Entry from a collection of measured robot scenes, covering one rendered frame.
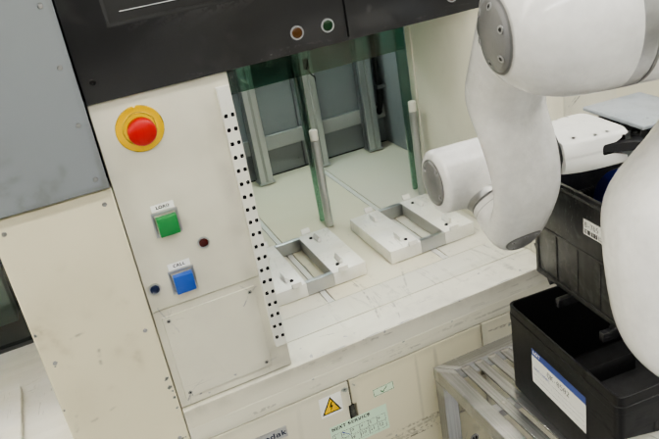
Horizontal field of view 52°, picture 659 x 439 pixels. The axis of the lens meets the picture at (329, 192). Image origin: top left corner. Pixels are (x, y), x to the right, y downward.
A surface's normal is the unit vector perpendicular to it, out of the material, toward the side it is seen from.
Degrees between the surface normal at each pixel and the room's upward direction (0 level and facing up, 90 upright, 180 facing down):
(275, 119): 90
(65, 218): 90
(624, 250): 85
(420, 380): 90
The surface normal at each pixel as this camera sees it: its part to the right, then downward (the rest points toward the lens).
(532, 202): 0.26, 0.50
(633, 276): -0.85, 0.27
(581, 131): -0.12, -0.86
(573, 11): -0.13, 0.14
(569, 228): -0.94, 0.25
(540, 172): 0.29, 0.24
